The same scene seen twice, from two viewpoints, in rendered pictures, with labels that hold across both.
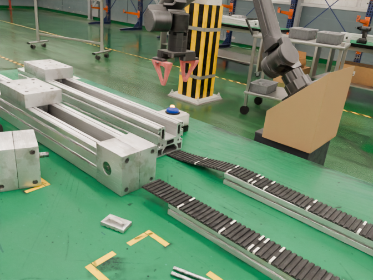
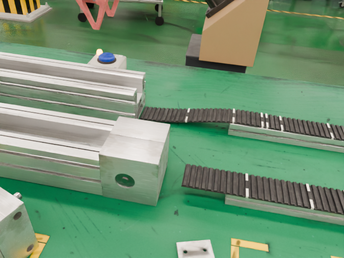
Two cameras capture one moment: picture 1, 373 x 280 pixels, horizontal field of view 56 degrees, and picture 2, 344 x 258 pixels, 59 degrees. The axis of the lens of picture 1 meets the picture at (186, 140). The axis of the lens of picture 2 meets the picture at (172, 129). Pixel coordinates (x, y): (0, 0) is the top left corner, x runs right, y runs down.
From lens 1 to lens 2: 0.46 m
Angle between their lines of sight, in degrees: 32
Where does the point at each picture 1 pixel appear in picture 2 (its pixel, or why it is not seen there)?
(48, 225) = not seen: outside the picture
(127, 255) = not seen: outside the picture
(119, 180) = (151, 191)
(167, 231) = (248, 228)
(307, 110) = (250, 23)
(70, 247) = not seen: outside the picture
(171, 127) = (132, 84)
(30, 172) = (21, 241)
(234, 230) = (318, 197)
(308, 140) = (251, 54)
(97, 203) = (140, 232)
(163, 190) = (209, 179)
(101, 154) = (111, 167)
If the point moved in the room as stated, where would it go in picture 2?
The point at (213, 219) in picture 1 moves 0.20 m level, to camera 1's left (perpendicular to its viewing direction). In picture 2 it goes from (292, 194) to (186, 247)
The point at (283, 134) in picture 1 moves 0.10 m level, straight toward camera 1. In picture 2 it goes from (223, 52) to (237, 67)
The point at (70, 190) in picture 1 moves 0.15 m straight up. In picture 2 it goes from (88, 231) to (74, 156)
